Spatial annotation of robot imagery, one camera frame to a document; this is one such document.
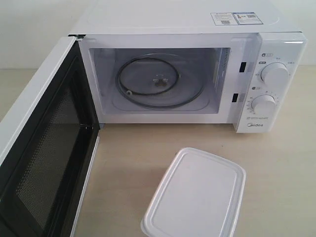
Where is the white plastic food container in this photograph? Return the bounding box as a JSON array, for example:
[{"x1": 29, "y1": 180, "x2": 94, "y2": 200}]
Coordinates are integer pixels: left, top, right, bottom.
[{"x1": 140, "y1": 147, "x2": 246, "y2": 237}]

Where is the white microwave door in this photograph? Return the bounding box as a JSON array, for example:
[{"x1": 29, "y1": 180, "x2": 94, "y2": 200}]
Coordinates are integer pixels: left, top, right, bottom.
[{"x1": 0, "y1": 37, "x2": 100, "y2": 237}]

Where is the white Midea microwave oven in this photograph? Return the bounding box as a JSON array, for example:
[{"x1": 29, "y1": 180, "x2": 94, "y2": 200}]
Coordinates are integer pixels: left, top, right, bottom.
[{"x1": 70, "y1": 0, "x2": 307, "y2": 133}]

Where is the glass turntable plate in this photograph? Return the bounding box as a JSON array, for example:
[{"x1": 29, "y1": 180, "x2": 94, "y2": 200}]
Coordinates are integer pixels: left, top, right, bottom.
[{"x1": 115, "y1": 53, "x2": 204, "y2": 110}]

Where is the lower white timer knob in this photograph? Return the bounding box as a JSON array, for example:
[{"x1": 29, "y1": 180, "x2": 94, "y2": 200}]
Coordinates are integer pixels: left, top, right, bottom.
[{"x1": 251, "y1": 95, "x2": 277, "y2": 116}]

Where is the white label sticker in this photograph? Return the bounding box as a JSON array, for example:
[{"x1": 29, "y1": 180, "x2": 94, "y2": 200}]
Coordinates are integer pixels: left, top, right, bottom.
[{"x1": 210, "y1": 12, "x2": 263, "y2": 26}]

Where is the upper white power knob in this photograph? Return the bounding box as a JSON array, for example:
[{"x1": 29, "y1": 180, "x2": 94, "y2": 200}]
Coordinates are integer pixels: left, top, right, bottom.
[{"x1": 260, "y1": 62, "x2": 289, "y2": 84}]

